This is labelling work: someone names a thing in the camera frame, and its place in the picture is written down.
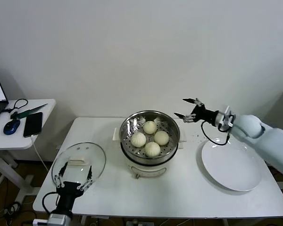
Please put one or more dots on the white steamed baozi bun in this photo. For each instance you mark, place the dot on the white steamed baozi bun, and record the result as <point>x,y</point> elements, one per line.
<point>138,139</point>
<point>149,127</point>
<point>152,149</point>
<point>161,138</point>

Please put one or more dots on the white electric cooker pot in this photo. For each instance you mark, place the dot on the white electric cooker pot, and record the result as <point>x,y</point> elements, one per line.
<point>146,170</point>

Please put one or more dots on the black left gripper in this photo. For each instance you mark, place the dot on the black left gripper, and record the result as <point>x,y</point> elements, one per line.
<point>68,191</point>

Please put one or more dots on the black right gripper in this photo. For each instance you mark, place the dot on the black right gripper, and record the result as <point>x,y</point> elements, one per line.
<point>204,115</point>

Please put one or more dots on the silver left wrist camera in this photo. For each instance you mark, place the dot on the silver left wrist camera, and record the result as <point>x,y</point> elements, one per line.
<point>57,220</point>

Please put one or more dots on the green blade knife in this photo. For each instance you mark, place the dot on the green blade knife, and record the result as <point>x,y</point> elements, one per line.
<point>28,112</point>

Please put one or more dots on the blue computer mouse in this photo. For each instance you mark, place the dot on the blue computer mouse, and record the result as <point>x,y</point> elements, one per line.
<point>11,127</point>

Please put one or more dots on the stainless steel steamer basket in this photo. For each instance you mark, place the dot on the stainless steel steamer basket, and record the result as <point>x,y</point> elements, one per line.
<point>132,124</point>

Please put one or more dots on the white oval plate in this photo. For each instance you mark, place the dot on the white oval plate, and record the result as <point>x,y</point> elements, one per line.
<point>226,164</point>

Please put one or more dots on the black smartphone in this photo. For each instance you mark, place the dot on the black smartphone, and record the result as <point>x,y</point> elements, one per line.
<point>33,124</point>

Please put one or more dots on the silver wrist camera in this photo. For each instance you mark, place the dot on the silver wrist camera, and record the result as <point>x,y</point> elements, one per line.
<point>57,220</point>
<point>222,120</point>

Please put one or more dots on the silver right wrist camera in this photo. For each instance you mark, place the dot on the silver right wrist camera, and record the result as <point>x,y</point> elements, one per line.
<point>222,120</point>

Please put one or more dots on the white side table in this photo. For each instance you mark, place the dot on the white side table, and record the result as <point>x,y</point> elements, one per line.
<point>14,141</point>

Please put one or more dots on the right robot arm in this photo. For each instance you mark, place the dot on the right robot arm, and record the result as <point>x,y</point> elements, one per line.
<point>273,146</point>

